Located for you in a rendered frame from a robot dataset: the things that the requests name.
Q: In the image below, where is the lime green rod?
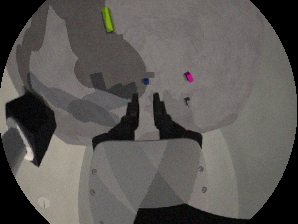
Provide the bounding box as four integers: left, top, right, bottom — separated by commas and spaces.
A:
102, 7, 115, 33

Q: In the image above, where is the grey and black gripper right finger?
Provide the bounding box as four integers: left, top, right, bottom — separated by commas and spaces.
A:
153, 93, 203, 149

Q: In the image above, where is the magenta rod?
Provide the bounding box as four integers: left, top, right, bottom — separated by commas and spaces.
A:
185, 72, 194, 83

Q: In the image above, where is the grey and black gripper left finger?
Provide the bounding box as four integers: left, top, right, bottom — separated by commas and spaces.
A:
92, 93, 140, 152

